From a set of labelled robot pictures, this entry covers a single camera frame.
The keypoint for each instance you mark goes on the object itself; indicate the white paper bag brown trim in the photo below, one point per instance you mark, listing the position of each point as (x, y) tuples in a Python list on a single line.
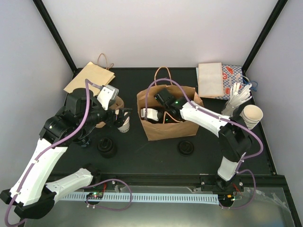
[(210, 79)]

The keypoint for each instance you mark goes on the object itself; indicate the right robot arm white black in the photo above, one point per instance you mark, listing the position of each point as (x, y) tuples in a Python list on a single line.
[(234, 141)]

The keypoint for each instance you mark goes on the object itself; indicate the brown kraft paper bag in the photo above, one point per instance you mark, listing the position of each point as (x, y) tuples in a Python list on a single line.
[(170, 124)]

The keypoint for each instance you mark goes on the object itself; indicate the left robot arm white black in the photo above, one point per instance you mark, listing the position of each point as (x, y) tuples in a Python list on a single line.
[(32, 196)]

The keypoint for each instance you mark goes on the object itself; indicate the white paper cup black print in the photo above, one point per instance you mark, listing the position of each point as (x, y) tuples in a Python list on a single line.
[(124, 128)]

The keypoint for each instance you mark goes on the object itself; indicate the black frame post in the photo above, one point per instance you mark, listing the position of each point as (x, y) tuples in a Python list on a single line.
[(279, 6), (40, 6)]

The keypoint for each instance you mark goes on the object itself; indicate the stacked pulp cup carriers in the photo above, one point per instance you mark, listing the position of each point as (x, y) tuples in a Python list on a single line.
[(119, 103)]

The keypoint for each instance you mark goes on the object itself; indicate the black lid stack right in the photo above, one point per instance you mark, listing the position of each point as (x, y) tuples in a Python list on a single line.
[(185, 148)]

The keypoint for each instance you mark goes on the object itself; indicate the black lid stack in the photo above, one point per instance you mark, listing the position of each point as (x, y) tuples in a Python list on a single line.
[(185, 148), (107, 147)]

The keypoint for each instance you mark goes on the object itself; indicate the stack of white paper cups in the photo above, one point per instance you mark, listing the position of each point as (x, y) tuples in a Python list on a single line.
[(252, 115)]

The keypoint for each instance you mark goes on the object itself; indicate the light blue cable duct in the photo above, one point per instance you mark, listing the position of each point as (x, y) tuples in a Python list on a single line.
[(142, 197)]

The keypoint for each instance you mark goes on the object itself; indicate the tan paper bag with handles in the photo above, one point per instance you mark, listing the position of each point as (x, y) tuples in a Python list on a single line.
[(94, 73)]

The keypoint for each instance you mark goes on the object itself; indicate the blue checkered paper bag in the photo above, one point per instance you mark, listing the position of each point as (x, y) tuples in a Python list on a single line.
[(233, 74)]

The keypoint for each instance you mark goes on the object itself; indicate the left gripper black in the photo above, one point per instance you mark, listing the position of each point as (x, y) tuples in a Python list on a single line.
[(120, 117)]

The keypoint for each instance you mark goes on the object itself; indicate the black lid stack left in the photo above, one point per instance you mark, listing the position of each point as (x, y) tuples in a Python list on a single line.
[(107, 147)]

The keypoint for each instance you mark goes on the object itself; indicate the black frame post left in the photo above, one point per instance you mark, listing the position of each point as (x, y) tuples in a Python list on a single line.
[(40, 6)]

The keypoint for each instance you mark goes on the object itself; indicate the black frame post right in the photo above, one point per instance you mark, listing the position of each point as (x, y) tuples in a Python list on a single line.
[(279, 6)]

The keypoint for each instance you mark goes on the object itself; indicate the bundle of white straws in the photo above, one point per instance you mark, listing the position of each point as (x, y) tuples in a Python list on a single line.
[(237, 98)]

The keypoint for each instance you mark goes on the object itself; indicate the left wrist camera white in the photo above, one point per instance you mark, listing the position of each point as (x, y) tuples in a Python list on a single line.
[(107, 96)]

